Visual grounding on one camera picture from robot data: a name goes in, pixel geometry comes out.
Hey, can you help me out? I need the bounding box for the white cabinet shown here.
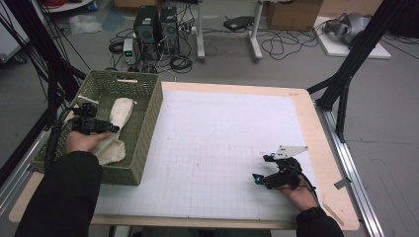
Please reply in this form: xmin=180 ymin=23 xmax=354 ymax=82
xmin=0 ymin=11 xmax=30 ymax=64

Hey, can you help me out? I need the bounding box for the black metal stand with cables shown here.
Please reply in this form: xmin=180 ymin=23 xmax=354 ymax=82
xmin=0 ymin=0 xmax=88 ymax=187

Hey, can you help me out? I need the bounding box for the tangle of black floor cables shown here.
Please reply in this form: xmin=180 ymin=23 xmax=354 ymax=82
xmin=261 ymin=19 xmax=330 ymax=61

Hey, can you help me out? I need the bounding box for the teal floor sheet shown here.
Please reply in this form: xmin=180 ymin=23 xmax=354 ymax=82
xmin=101 ymin=11 xmax=126 ymax=33

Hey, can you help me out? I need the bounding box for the black flat case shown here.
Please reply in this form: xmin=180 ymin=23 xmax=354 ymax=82
xmin=222 ymin=15 xmax=255 ymax=33

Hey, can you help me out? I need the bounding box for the black computer tower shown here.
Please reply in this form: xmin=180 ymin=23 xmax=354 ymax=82
xmin=132 ymin=5 xmax=162 ymax=61
xmin=159 ymin=6 xmax=181 ymax=55

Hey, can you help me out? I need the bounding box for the grey tape piece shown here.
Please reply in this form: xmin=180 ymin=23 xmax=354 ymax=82
xmin=333 ymin=177 xmax=353 ymax=191

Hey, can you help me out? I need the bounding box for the aluminium rail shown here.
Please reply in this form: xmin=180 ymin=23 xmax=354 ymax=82
xmin=0 ymin=129 xmax=47 ymax=216
xmin=314 ymin=103 xmax=385 ymax=237

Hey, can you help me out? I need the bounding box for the grey robot head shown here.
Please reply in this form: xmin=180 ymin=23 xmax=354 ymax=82
xmin=322 ymin=12 xmax=372 ymax=45

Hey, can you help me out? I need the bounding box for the green woven basket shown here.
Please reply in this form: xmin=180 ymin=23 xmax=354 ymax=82
xmin=31 ymin=69 xmax=164 ymax=187

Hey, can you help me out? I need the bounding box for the white grid mat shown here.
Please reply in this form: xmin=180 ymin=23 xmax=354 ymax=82
xmin=93 ymin=89 xmax=327 ymax=222

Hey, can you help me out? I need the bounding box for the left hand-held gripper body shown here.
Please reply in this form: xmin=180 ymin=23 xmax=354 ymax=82
xmin=69 ymin=94 xmax=113 ymax=136

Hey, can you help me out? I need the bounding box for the clear plastic bag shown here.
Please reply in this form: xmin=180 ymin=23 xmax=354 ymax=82
xmin=68 ymin=13 xmax=104 ymax=36

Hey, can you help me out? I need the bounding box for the white round tabletop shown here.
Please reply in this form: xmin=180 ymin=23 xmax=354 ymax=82
xmin=41 ymin=0 xmax=95 ymax=14

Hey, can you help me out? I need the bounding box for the grey bench power supply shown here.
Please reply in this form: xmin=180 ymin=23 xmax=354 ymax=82
xmin=123 ymin=38 xmax=137 ymax=66

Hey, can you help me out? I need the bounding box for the person's left hand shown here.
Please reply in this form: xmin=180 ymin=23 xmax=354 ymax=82
xmin=64 ymin=128 xmax=114 ymax=154

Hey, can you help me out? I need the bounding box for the white desk leg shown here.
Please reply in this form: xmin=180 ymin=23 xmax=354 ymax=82
xmin=196 ymin=0 xmax=207 ymax=63
xmin=248 ymin=0 xmax=265 ymax=63

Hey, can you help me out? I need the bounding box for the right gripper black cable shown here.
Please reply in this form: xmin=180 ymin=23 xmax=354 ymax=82
xmin=297 ymin=171 xmax=320 ymax=206

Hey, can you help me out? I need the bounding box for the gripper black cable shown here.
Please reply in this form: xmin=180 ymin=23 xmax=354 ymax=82
xmin=43 ymin=107 xmax=82 ymax=172
xmin=297 ymin=171 xmax=320 ymax=206

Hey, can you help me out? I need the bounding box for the white floor board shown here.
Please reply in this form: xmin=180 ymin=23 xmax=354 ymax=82
xmin=313 ymin=16 xmax=392 ymax=60

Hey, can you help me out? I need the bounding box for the person's right hand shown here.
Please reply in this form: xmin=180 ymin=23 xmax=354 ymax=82
xmin=280 ymin=184 xmax=320 ymax=212

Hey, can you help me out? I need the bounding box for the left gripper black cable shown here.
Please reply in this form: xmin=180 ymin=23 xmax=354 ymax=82
xmin=43 ymin=107 xmax=82 ymax=172

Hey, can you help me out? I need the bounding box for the thin wooden stick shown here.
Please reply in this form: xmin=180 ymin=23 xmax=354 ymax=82
xmin=321 ymin=200 xmax=345 ymax=227

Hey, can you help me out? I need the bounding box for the cream printed cloth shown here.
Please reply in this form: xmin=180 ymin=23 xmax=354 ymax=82
xmin=91 ymin=97 xmax=138 ymax=166

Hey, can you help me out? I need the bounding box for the large cardboard box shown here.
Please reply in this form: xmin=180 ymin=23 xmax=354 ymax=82
xmin=266 ymin=0 xmax=324 ymax=33

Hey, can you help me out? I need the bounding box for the black cable coil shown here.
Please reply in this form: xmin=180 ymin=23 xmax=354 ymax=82
xmin=169 ymin=53 xmax=194 ymax=74

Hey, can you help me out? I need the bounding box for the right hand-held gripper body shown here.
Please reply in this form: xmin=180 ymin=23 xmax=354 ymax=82
xmin=264 ymin=144 xmax=309 ymax=192

